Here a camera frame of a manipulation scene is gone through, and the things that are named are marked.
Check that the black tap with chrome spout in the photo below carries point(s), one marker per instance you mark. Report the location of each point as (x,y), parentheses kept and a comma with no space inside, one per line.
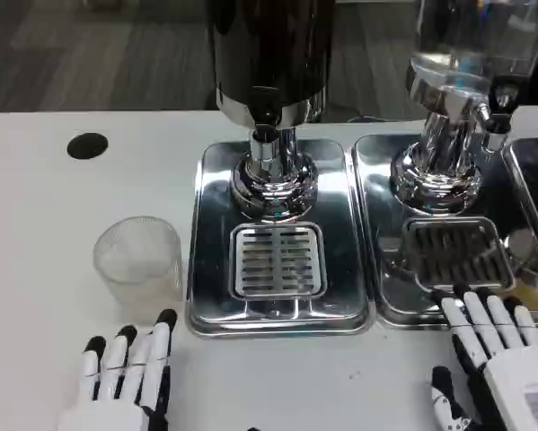
(501,103)
(263,112)

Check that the steel slotted drip grid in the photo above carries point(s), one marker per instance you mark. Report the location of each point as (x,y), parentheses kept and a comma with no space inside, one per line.
(277,260)
(457,256)

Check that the dark drink dispenser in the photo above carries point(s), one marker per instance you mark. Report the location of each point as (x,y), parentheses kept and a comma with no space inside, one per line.
(273,40)

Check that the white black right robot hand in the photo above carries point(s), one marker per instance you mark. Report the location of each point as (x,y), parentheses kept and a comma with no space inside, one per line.
(511,359)

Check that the clear ribbed glass cup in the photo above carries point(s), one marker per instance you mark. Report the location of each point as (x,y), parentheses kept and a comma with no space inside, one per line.
(136,269)

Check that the clear drink dispenser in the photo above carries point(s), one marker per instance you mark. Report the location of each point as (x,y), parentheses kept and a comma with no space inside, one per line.
(439,157)

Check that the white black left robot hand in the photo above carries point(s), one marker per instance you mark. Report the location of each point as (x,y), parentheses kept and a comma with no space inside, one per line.
(116,381)

